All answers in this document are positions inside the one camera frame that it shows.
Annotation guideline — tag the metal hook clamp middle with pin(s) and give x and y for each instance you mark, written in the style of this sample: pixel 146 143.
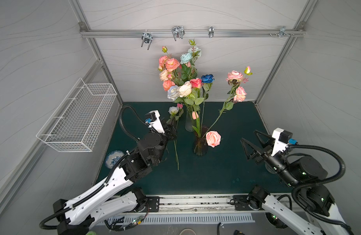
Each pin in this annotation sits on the metal hook clamp middle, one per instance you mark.
pixel 178 32

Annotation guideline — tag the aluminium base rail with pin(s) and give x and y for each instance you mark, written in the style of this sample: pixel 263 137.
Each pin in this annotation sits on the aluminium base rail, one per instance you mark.
pixel 196 203

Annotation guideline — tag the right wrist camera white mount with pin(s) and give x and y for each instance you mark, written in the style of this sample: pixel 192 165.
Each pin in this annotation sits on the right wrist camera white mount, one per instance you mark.
pixel 283 139

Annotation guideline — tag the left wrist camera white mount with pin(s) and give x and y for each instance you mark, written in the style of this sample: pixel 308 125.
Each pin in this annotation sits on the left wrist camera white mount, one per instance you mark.
pixel 152 119

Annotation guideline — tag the blue white ceramic bowl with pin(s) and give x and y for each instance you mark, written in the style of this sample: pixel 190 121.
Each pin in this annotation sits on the blue white ceramic bowl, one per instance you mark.
pixel 112 158

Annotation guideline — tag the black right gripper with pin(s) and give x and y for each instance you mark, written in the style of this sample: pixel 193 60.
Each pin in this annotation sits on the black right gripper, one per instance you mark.
pixel 261 154

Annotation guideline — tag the red ribbed glass vase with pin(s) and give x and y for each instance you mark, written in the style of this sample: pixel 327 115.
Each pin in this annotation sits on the red ribbed glass vase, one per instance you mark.
pixel 200 146

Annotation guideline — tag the cream rose stem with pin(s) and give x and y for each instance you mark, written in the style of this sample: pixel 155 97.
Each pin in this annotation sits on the cream rose stem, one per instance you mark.
pixel 185 91

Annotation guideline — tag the metal hook clamp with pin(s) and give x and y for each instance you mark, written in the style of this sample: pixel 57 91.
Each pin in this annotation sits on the metal hook clamp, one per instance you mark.
pixel 146 38
pixel 178 32

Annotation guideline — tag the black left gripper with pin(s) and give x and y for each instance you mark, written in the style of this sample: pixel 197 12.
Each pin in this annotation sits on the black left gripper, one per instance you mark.
pixel 169 132

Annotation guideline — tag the pale blue flower stem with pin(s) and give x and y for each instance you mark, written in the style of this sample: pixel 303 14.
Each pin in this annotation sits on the pale blue flower stem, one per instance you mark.
pixel 188 60

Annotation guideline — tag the metal hook clamp left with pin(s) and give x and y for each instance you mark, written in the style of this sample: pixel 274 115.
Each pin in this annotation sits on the metal hook clamp left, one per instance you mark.
pixel 146 38

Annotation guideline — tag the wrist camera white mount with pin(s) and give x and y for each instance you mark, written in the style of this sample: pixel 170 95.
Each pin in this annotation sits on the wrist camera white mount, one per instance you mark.
pixel 152 119
pixel 283 139

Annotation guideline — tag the deep pink red rose stem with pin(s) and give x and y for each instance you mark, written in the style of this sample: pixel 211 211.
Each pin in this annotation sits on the deep pink red rose stem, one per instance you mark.
pixel 197 98

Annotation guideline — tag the white slotted cable duct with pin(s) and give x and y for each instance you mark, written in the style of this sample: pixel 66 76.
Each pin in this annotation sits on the white slotted cable duct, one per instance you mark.
pixel 207 218

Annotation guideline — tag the white blue rose stem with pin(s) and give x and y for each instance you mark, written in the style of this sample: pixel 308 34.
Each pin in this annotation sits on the white blue rose stem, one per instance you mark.
pixel 175 115

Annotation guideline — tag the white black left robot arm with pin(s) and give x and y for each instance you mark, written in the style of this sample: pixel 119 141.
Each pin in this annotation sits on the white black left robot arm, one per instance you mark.
pixel 79 215

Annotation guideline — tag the clear glass vase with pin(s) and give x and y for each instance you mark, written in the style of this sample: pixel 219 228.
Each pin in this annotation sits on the clear glass vase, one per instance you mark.
pixel 190 122

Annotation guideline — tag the pink rose stem with bud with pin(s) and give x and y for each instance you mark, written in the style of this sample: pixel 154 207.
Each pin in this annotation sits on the pink rose stem with bud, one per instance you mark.
pixel 237 93

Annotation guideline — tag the dark blue rose stem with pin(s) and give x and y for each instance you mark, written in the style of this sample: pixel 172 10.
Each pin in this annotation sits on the dark blue rose stem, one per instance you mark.
pixel 207 81

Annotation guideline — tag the metal bolt clamp right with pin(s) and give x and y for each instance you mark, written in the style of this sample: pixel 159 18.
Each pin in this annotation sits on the metal bolt clamp right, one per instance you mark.
pixel 282 33

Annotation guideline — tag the peach multi-bloom rose stem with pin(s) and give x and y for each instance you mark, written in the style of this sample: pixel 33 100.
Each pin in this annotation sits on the peach multi-bloom rose stem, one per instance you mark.
pixel 167 79

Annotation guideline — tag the aluminium crossbar rail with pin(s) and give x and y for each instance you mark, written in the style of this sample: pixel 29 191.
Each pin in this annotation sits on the aluminium crossbar rail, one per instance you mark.
pixel 196 33

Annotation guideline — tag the white wire basket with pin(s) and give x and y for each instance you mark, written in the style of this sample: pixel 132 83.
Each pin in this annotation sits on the white wire basket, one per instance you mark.
pixel 77 122

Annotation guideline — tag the large light pink rose stem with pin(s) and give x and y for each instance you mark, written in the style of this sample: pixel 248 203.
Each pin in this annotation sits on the large light pink rose stem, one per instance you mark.
pixel 213 138

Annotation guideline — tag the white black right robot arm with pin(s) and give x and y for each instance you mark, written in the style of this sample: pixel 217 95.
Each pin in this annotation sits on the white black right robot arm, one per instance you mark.
pixel 310 209

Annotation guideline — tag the metal ring clamp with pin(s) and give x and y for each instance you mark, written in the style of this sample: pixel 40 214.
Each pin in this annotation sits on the metal ring clamp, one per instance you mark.
pixel 211 32

